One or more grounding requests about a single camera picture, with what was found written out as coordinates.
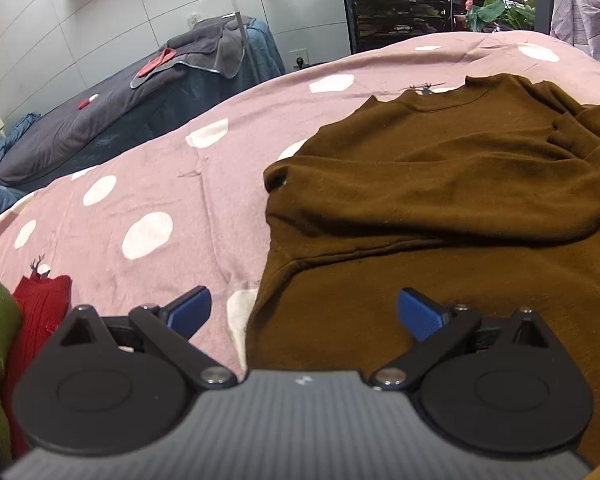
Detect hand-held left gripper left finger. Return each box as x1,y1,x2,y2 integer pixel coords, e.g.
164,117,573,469
52,285,238,391

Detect blue bedding pile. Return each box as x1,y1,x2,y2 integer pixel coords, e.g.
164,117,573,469
0,112,43,226

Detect black rack cart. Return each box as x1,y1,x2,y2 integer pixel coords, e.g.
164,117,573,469
339,0,453,55

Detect grey towel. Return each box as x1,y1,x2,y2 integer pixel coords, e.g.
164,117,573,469
166,16,256,78

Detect red buttoned cardigan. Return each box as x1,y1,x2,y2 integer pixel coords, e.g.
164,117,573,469
0,274,73,461

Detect brown sweater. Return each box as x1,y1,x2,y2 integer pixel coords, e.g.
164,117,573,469
245,72,600,471

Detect pink polka dot blanket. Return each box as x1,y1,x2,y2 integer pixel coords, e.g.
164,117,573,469
0,30,600,381

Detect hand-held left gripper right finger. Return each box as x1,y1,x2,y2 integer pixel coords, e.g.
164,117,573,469
370,287,562,391

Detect coral cloth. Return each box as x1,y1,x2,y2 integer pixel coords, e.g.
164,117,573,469
137,47,178,77

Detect grey massage bed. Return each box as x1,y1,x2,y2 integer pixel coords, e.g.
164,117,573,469
0,17,286,191

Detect clear stand pole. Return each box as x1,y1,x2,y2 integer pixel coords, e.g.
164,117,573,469
224,0,253,68

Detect green leafy plant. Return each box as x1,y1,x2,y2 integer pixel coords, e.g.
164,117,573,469
465,0,537,33

